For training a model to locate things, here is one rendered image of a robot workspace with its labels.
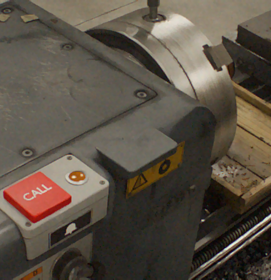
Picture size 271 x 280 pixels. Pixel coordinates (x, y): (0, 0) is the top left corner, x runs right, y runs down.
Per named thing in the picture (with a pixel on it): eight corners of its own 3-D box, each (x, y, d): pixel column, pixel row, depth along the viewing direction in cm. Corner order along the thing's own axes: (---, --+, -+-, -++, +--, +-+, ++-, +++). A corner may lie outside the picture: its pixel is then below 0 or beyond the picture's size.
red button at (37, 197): (34, 229, 92) (34, 217, 91) (2, 202, 95) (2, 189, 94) (72, 207, 96) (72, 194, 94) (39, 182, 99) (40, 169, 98)
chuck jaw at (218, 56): (175, 100, 143) (213, 74, 133) (161, 75, 143) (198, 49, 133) (215, 79, 149) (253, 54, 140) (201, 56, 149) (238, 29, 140)
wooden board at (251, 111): (241, 215, 153) (245, 200, 151) (111, 127, 172) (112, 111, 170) (325, 153, 171) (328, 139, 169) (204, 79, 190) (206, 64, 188)
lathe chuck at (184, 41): (199, 217, 141) (207, 55, 124) (78, 147, 160) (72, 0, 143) (232, 194, 146) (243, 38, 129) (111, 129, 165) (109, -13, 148)
